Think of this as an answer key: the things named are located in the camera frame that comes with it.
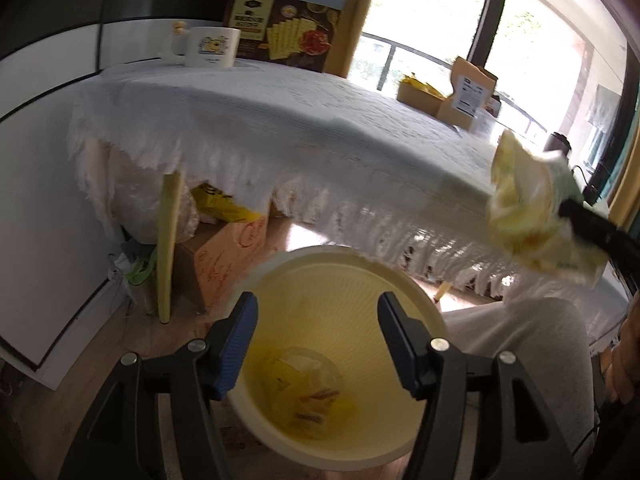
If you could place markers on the stainless steel tumbler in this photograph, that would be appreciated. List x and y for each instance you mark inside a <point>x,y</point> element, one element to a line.
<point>557,142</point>

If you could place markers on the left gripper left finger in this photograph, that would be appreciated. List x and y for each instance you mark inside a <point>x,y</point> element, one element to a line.
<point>206,367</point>

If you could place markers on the person's right hand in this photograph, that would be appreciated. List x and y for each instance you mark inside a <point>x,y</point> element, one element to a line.
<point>622,375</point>

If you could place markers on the white lace tablecloth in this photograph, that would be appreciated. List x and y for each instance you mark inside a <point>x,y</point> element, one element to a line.
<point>364,170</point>

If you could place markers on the yellow plastic bag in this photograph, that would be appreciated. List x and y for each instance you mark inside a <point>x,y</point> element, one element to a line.
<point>305,393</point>

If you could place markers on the cream plastic trash bin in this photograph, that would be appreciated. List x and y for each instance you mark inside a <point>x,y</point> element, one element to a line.
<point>325,299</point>

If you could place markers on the yellow curtain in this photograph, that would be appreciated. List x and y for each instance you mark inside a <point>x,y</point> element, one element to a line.
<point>346,38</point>

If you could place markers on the brown biscuit box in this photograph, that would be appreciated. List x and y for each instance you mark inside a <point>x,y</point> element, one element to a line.
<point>297,33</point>

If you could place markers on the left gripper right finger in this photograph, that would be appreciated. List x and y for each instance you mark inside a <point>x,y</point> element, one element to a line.
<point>427,366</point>

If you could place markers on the kraft paper pouch with label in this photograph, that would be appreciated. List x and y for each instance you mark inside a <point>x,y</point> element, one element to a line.
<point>472,87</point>

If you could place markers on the white cartoon mug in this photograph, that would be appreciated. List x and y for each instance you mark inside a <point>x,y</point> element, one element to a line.
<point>201,47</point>

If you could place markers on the orange cardboard box under table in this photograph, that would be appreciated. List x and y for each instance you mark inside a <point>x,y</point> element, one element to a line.
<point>207,265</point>

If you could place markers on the small cardboard box yellow bag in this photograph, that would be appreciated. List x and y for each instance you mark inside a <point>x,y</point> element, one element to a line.
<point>420,96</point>

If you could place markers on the yellow table leg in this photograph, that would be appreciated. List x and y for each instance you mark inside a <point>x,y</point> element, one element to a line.
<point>167,225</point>

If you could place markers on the person's grey trouser leg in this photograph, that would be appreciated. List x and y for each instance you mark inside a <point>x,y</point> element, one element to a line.
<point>549,337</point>

